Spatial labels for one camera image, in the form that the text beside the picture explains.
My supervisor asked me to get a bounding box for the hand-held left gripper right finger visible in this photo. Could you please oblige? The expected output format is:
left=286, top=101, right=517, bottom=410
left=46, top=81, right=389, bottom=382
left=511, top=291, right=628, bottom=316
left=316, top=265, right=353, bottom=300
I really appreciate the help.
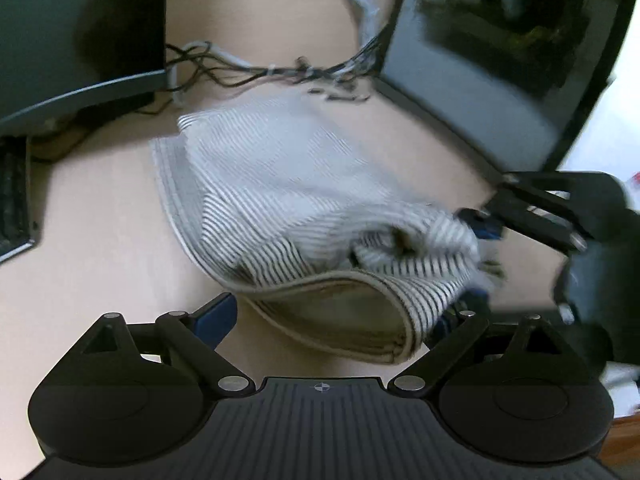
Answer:
left=387, top=292, right=567, bottom=397

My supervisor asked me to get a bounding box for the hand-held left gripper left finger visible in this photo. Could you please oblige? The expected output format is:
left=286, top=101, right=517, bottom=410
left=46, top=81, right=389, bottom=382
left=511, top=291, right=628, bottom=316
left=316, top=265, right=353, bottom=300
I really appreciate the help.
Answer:
left=80, top=293, right=257, bottom=397

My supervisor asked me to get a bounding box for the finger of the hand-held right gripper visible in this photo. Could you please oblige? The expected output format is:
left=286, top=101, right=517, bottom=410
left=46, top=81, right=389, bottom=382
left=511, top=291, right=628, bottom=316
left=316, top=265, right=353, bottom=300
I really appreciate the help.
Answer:
left=456, top=195, right=590, bottom=254
left=500, top=172, right=583, bottom=211

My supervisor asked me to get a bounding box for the striped white grey garment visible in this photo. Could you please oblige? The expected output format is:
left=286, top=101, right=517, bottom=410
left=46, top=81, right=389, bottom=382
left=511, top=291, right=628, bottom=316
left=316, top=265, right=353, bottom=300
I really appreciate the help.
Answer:
left=149, top=94, right=507, bottom=366

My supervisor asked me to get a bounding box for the black glossy computer monitor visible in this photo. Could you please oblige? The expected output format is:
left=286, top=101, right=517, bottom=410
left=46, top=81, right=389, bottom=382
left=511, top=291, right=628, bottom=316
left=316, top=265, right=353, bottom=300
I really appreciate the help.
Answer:
left=372, top=0, right=637, bottom=177

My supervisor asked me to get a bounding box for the black keyboard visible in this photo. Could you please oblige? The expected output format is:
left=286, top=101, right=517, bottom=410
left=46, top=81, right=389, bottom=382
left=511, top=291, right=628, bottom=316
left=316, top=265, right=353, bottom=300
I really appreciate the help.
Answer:
left=0, top=135, right=42, bottom=266

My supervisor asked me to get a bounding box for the dark computer monitor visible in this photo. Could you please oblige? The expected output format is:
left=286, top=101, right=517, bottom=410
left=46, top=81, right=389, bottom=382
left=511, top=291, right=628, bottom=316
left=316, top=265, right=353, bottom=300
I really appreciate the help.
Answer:
left=0, top=0, right=169, bottom=137

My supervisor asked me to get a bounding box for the grey wrapped cable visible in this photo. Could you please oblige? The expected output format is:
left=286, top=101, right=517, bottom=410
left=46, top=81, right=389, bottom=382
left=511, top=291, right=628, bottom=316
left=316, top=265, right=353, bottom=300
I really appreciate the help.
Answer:
left=345, top=0, right=387, bottom=47

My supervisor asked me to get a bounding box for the bundle of black cables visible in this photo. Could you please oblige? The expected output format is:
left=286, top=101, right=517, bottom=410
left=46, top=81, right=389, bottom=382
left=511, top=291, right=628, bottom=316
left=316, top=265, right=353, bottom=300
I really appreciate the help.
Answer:
left=164, top=20, right=396, bottom=107

